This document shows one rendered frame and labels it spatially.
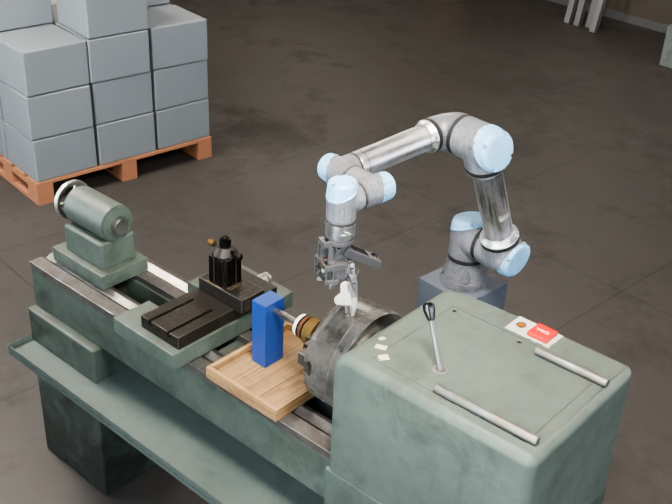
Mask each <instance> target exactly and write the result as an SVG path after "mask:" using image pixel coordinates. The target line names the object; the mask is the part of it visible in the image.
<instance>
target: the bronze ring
mask: <svg viewBox="0 0 672 504"><path fill-rule="evenodd" d="M321 321H322V320H321V319H319V318H317V317H313V316H310V315H305V316H303V317H302V318H301V319H300V320H299V321H298V323H297V325H296V328H295V335H296V337H298V338H299V339H301V340H302V342H303V343H305V339H306V336H308V335H310V334H312V333H314V331H315V330H316V328H317V326H318V325H319V323H320V322H321Z"/></svg>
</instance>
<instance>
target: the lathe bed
mask: <svg viewBox="0 0 672 504"><path fill-rule="evenodd" d="M147 259H148V271H145V272H143V273H141V274H139V275H137V276H134V277H132V278H130V279H128V280H126V281H123V282H121V283H119V284H117V285H114V286H112V287H110V288H108V289H106V290H102V289H100V288H99V287H97V286H95V285H94V284H92V283H91V282H89V281H87V280H86V279H84V278H82V277H81V276H79V275H78V274H76V273H74V272H73V271H71V270H70V269H68V268H66V267H65V266H63V265H62V264H60V263H58V262H57V261H55V260H54V256H53V252H52V253H50V254H49V255H48V257H47V258H46V259H44V258H43V257H39V258H37V259H34V260H32V261H30V268H31V270H32V278H33V285H34V293H35V300H36V304H38V305H39V306H40V307H42V308H43V309H45V310H46V311H48V312H49V313H51V314H52V315H54V316H55V317H57V318H58V319H60V320H61V321H63V322H64V323H66V324H67V325H69V326H70V327H72V328H73V329H75V330H76V331H77V332H79V333H80V334H82V335H83V336H85V337H86V338H88V339H89V340H91V341H92V342H94V343H95V344H97V345H98V346H100V347H101V348H103V349H104V350H106V351H107V352H109V353H110V354H111V355H113V356H114V357H116V358H117V359H119V360H120V361H122V362H123V363H125V364H126V365H128V366H129V367H131V368H132V369H134V370H135V371H137V372H138V373H140V374H141V375H143V376H144V377H146V378H147V379H148V380H150V381H151V382H153V383H154V384H156V385H157V386H159V387H160V388H162V389H163V390H165V391H166V392H168V393H169V394H171V395H172V396H174V397H175V398H177V399H178V400H180V401H181V402H183V403H184V404H185V405H187V406H188V407H190V408H191V409H193V410H194V411H196V412H197V413H199V414H200V415H202V416H203V417H205V418H206V419H208V420H209V421H211V422H212V423H214V424H215V425H217V426H218V427H219V428H221V429H222V430H224V431H225V432H227V433H228V434H230V435H231V436H233V437H234V438H236V439H237V440H239V441H240V442H242V443H243V444H245V445H246V446H248V447H249V448H251V449H252V450H254V451H255V452H256V453H258V454H259V455H261V456H262V457H264V458H265V459H267V460H268V461H270V462H271V463H273V464H274V465H276V466H277V467H279V468H280V469H282V470H283V471H285V472H286V473H288V474H289V475H290V476H292V477H293V478H295V479H296V480H298V481H299V482H301V483H302V484H304V485H305V486H307V487H308V488H310V489H311V490H313V491H314V492H316V493H317V494H319V495H320V496H322V497H323V498H324V491H325V470H326V467H327V466H328V465H329V464H330V452H331V433H332V414H333V407H332V406H330V405H329V404H327V403H326V402H324V401H322V400H320V399H319V398H317V397H313V398H312V399H310V400H308V401H307V402H305V403H304V404H302V405H301V406H299V407H298V408H296V409H295V410H293V411H292V412H290V413H289V414H287V415H286V416H284V417H282V418H281V419H279V420H278V421H276V422H275V421H274V420H272V419H270V418H269V417H267V416H266V415H264V414H263V413H261V412H260V411H258V410H256V409H255V408H253V407H252V406H250V405H249V404H247V403H246V402H244V401H242V400H241V399H239V398H238V397H236V396H235V395H233V394H231V393H230V392H229V391H227V390H225V389H224V388H222V387H221V386H219V385H217V384H216V383H214V382H213V381H211V380H210V379H208V378H206V367H207V366H209V365H210V364H212V363H214V362H216V361H218V360H219V359H221V358H223V357H225V356H226V355H228V354H230V353H232V352H234V351H235V350H237V349H239V348H241V347H242V346H244V345H246V344H248V343H250V342H251V341H252V328H251V329H249V330H247V331H245V332H244V333H242V334H240V335H238V336H236V337H234V338H233V339H231V340H229V341H227V342H225V343H223V344H222V345H220V346H218V347H216V348H214V349H213V350H211V351H209V352H207V353H205V354H203V355H202V356H201V357H199V358H197V359H195V360H193V361H191V362H190V363H187V364H185V365H183V366H182V367H180V368H178V369H176V370H172V369H170V368H169V367H167V366H166V365H164V364H163V363H161V362H160V361H158V360H157V359H155V358H154V357H152V356H151V355H149V354H147V353H146V352H144V351H143V350H141V349H140V348H138V347H137V346H135V345H134V344H132V343H131V342H129V341H128V340H126V339H125V338H123V337H121V336H120V335H118V334H117V333H115V331H114V320H113V318H114V317H115V316H117V315H120V314H122V313H124V312H126V311H128V310H130V309H132V308H134V307H136V306H138V305H141V304H143V303H145V302H147V301H151V302H152V303H154V304H156V305H157V306H161V305H163V304H165V303H167V302H169V301H171V300H173V299H176V298H178V297H180V296H182V295H184V294H186V293H188V285H187V283H188V282H189V281H188V280H186V279H185V278H183V277H181V276H179V275H178V274H176V273H174V272H172V271H171V270H169V269H167V268H165V267H163V266H162V265H160V264H158V263H156V262H155V261H153V260H151V259H149V258H148V257H147Z"/></svg>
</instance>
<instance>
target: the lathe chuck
mask: <svg viewBox="0 0 672 504"><path fill-rule="evenodd" d="M336 306H337V305H336ZM336 306H334V307H333V308H332V309H331V310H330V311H329V312H328V313H327V314H326V316H325V317H324V318H323V319H322V321H321V322H320V323H319V325H318V326H317V328H316V330H315V331H314V333H315V332H316V331H317V330H318V328H319V327H320V326H321V325H322V323H323V322H324V321H325V319H326V318H327V317H328V316H329V314H330V313H331V312H332V311H333V309H334V308H335V307H336ZM378 308H386V307H384V306H382V305H380V304H378V303H376V302H374V301H371V300H369V299H368V298H366V299H364V298H362V297H361V296H357V307H356V311H355V314H354V316H352V317H351V315H343V314H342V310H343V309H345V307H344V306H343V305H342V306H341V308H340V309H339V310H338V312H337V313H336V314H335V316H334V317H333V318H332V319H331V321H330V322H329V323H328V325H327V326H326V327H325V328H324V330H323V331H322V332H321V334H320V335H319V336H318V337H317V339H316V340H313V339H312V337H311V339H310V342H309V344H308V347H307V350H306V353H305V357H304V361H305V362H308V361H309V362H311V363H310V364H311V365H312V367H311V375H310V376H308V375H307V373H306V372H304V371H303V379H304V383H305V386H306V388H307V390H308V391H309V392H310V393H311V394H312V395H314V396H315V397H317V398H319V399H320V400H321V399H322V401H325V402H326V403H327V404H329V405H330V406H332V405H331V403H330V401H329V399H328V395H327V377H328V372H329V368H330V365H331V361H332V359H333V356H334V354H335V352H336V350H337V348H338V346H339V344H340V342H341V341H342V339H343V337H344V336H345V334H346V333H347V332H348V330H349V329H350V328H351V327H352V326H353V325H354V324H355V323H356V322H357V321H358V320H359V319H360V318H361V317H362V316H364V315H365V314H367V313H368V312H370V311H372V310H375V309H378ZM314 333H313V335H314ZM313 335H312V336H313ZM332 407H333V406H332Z"/></svg>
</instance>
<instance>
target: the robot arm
mask: <svg viewBox="0 0 672 504"><path fill-rule="evenodd" d="M436 151H446V152H449V153H451V154H453V155H456V156H458V157H460V158H462V159H463V162H464V167H465V171H466V173H467V174H468V175H469V176H470V177H472V178H473V183H474V188H475V193H476V198H477V202H478V207H479V212H475V211H468V212H462V213H459V214H457V215H455V216H454V218H453V219H452V224H451V227H450V230H451V231H450V240H449V249H448V257H447V259H446V261H445V263H444V265H443V267H442V269H441V271H440V281H441V283H442V284H443V285H444V286H445V287H447V288H449V289H451V290H454V291H457V292H463V293H472V292H478V291H480V290H482V289H484V288H485V287H486V286H487V281H488V274H487V272H486V267H488V268H490V269H492V270H494V271H495V272H497V273H498V274H501V275H503V276H505V277H512V276H514V275H516V274H517V273H519V272H520V271H521V270H522V268H523V267H524V266H525V264H526V262H527V260H528V258H529V255H530V247H529V245H527V244H526V243H525V242H522V241H521V240H520V236H519V231H518V229H517V227H516V226H515V225H513V224H512V220H511V215H510V209H509V203H508V197H507V192H506V186H505V180H504V175H503V171H504V170H505V168H506V166H507V165H508V164H509V162H510V160H511V158H512V157H511V154H513V141H512V138H511V136H510V135H509V134H508V133H507V132H506V131H505V130H503V129H501V128H500V127H498V126H496V125H493V124H489V123H487V122H485V121H482V120H480V119H478V118H475V117H473V116H471V115H469V114H466V113H461V112H449V113H442V114H438V115H434V116H431V117H428V118H425V119H423V120H420V121H419V122H418V123H417V124H416V126H415V127H413V128H410V129H408V130H405V131H403V132H400V133H398V134H395V135H393V136H391V137H388V138H386V139H383V140H381V141H378V142H376V143H373V144H371V145H368V146H366V147H363V148H361V149H359V150H356V151H354V152H351V153H348V154H346V155H344V156H339V155H338V154H334V153H328V154H326V155H324V156H323V157H322V158H321V159H320V161H319V163H318V167H317V171H318V175H319V177H320V178H321V179H323V180H324V181H325V182H327V183H328V184H327V191H326V219H325V235H326V236H322V237H318V254H315V267H314V272H317V275H318V276H319V277H317V281H323V282H324V283H325V285H329V289H330V290H332V289H333V288H334V287H336V286H337V284H339V281H343V280H345V278H346V279H347V281H343V282H342V283H341V284H340V290H341V291H340V293H339V294H338V295H337V296H336V297H335V298H334V302H335V304H336V305H343V306H350V313H351V317H352V316H354V314H355V311H356V307H357V296H358V286H357V278H356V274H355V265H354V262H353V260H354V261H356V262H359V263H361V264H364V265H367V266H368V267H372V268H374V269H379V267H380V265H381V264H382V262H381V260H380V259H379V258H378V256H377V255H376V254H375V253H371V252H369V251H367V250H364V249H362V248H359V247H357V246H354V245H352V244H353V243H354V236H355V225H356V213H357V212H358V211H361V210H364V209H366V208H369V207H372V206H375V205H378V204H382V203H384V202H385V201H388V200H390V199H392V198H393V197H394V195H395V193H396V184H395V181H394V179H393V177H392V176H391V175H390V174H389V173H388V172H385V171H382V170H385V169H387V168H389V167H392V166H394V165H396V164H399V163H401V162H403V161H406V160H408V159H410V158H413V157H415V156H418V155H420V154H422V153H425V152H427V153H434V152H436ZM380 171H382V172H380ZM316 259H317V263H316ZM316 265H317V268H316Z"/></svg>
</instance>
